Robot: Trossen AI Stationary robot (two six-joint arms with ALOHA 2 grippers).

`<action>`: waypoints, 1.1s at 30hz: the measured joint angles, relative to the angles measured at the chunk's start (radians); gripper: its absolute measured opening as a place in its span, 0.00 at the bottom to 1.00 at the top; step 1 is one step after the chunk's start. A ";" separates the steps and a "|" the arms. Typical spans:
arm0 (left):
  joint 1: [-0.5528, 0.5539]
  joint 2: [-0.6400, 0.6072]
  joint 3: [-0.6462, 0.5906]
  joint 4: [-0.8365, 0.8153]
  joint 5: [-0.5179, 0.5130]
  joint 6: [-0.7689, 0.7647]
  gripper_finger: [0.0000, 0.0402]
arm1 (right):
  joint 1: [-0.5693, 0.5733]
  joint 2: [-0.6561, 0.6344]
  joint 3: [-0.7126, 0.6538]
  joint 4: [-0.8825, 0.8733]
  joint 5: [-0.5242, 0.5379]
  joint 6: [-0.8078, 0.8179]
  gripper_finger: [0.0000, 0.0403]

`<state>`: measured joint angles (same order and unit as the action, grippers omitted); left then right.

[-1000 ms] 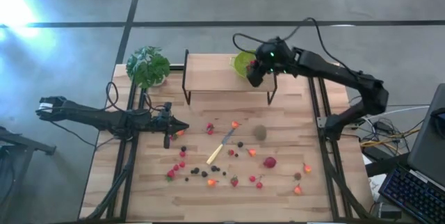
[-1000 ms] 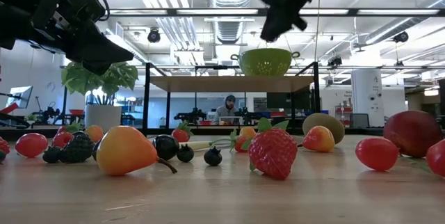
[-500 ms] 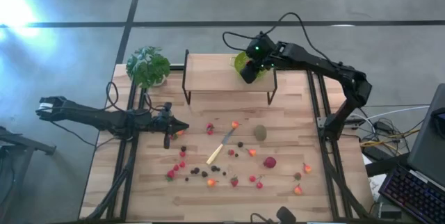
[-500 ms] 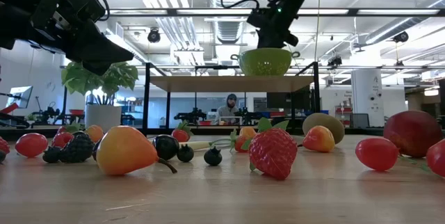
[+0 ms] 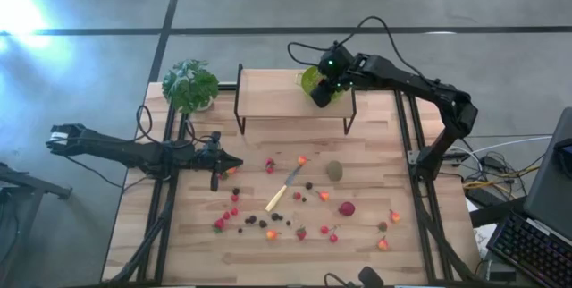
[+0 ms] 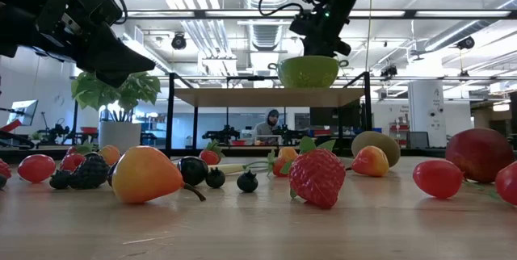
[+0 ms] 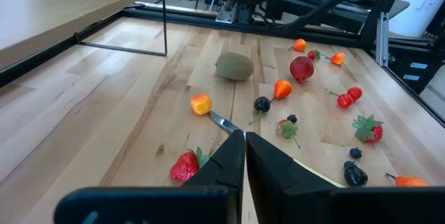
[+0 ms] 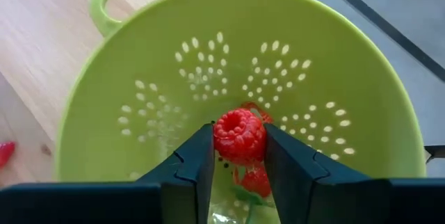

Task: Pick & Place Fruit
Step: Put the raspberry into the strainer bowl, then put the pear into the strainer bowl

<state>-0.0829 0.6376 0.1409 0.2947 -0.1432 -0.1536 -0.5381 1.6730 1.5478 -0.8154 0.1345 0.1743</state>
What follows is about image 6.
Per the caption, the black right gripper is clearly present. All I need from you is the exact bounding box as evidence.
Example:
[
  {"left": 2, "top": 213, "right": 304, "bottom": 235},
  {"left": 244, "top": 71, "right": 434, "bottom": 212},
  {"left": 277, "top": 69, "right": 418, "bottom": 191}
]
[{"left": 289, "top": 0, "right": 367, "bottom": 58}]

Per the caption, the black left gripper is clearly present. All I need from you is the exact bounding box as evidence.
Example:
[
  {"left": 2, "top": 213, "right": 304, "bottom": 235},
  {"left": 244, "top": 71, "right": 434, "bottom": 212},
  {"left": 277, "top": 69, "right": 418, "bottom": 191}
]
[{"left": 34, "top": 0, "right": 157, "bottom": 89}]

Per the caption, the green colander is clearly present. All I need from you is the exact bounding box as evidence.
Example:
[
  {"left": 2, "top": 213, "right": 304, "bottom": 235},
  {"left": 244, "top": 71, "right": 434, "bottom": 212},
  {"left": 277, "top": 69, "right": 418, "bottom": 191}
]
[{"left": 267, "top": 55, "right": 350, "bottom": 89}]

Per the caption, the brown green kiwi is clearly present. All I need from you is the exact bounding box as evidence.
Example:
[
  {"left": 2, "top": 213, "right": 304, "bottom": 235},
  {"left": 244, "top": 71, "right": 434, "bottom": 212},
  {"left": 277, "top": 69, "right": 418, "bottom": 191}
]
[{"left": 351, "top": 131, "right": 401, "bottom": 168}]

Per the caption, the large blackberry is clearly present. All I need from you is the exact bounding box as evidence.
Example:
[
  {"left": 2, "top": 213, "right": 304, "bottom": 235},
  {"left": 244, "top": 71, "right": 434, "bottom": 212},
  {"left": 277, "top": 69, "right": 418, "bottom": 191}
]
[{"left": 68, "top": 153, "right": 110, "bottom": 191}]

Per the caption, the small peach fruit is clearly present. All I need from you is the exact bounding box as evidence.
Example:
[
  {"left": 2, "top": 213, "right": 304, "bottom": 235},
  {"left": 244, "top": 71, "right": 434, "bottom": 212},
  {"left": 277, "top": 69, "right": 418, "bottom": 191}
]
[{"left": 346, "top": 145, "right": 390, "bottom": 178}]

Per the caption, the small blackberry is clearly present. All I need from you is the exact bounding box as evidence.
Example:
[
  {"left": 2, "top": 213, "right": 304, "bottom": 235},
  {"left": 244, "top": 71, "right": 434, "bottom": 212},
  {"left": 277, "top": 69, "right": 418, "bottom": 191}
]
[{"left": 48, "top": 170, "right": 74, "bottom": 191}]

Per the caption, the small red strawberry with leaves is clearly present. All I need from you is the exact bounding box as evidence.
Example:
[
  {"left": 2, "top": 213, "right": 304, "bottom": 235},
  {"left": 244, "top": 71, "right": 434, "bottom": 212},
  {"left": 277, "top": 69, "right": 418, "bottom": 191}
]
[{"left": 242, "top": 150, "right": 292, "bottom": 178}]

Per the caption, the large red strawberry with leaves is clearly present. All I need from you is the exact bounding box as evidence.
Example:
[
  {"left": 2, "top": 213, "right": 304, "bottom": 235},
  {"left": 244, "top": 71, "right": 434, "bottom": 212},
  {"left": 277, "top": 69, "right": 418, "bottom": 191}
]
[{"left": 280, "top": 136, "right": 347, "bottom": 210}]

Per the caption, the dark red pomegranate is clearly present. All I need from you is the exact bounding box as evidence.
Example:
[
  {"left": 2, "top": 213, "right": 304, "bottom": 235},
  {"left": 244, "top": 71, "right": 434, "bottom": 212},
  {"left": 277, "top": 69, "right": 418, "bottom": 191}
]
[{"left": 445, "top": 128, "right": 515, "bottom": 184}]

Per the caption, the green leafy plant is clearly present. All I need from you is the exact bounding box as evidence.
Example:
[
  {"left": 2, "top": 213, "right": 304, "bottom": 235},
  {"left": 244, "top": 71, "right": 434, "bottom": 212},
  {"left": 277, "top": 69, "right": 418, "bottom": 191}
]
[{"left": 71, "top": 69, "right": 162, "bottom": 123}]

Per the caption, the white plant pot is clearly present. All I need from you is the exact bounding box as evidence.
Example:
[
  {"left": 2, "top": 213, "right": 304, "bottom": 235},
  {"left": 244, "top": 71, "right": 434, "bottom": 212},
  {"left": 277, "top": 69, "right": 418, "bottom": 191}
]
[{"left": 98, "top": 120, "right": 142, "bottom": 155}]

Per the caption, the wooden shelf with black legs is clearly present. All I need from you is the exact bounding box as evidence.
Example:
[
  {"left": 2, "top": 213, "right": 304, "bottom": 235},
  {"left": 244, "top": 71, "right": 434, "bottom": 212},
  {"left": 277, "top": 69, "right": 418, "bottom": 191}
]
[{"left": 165, "top": 71, "right": 373, "bottom": 162}]

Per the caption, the black overhead rig beam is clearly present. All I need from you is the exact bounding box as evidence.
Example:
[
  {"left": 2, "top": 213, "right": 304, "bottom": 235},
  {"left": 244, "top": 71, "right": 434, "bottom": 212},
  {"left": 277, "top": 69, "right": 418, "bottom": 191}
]
[{"left": 120, "top": 8, "right": 517, "bottom": 20}]

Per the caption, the computer monitor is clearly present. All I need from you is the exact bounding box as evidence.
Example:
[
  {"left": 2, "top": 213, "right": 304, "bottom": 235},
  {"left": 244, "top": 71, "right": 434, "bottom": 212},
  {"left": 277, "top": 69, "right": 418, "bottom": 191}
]
[{"left": 6, "top": 99, "right": 40, "bottom": 127}]

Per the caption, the person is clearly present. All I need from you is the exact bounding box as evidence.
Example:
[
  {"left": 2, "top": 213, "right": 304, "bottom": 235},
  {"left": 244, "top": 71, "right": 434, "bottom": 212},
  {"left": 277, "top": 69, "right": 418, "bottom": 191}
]
[{"left": 252, "top": 109, "right": 282, "bottom": 146}]

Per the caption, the white round pillar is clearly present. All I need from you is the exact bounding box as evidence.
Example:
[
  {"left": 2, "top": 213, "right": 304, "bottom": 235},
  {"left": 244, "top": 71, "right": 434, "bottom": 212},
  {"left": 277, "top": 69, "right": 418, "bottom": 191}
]
[{"left": 407, "top": 80, "right": 448, "bottom": 149}]

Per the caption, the yellow red pear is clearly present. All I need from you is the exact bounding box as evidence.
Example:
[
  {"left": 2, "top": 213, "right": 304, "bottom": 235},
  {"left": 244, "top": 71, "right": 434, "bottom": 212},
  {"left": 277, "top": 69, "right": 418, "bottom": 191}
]
[{"left": 111, "top": 145, "right": 207, "bottom": 205}]

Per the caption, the red board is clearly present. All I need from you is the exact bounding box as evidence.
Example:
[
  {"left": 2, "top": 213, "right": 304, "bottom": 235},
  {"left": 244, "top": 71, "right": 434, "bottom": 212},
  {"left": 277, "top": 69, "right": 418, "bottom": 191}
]
[{"left": 0, "top": 119, "right": 23, "bottom": 132}]

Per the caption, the grey box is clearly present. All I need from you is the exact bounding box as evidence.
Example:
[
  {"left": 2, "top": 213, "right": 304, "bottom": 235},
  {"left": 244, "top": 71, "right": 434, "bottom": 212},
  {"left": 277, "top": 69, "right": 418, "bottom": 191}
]
[{"left": 406, "top": 131, "right": 430, "bottom": 149}]

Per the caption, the thin hanging cable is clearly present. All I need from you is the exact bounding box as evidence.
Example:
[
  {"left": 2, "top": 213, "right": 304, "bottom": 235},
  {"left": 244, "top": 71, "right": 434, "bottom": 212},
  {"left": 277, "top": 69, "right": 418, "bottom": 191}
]
[{"left": 365, "top": 0, "right": 373, "bottom": 73}]

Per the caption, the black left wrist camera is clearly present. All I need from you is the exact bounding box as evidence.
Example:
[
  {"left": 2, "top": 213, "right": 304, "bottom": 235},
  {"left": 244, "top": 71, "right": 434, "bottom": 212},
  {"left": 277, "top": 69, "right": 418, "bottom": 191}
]
[{"left": 78, "top": 0, "right": 124, "bottom": 27}]

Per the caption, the knife with cream handle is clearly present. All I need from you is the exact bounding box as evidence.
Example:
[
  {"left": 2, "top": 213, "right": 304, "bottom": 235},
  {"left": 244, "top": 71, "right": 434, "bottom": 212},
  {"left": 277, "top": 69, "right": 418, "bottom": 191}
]
[{"left": 208, "top": 162, "right": 275, "bottom": 175}]

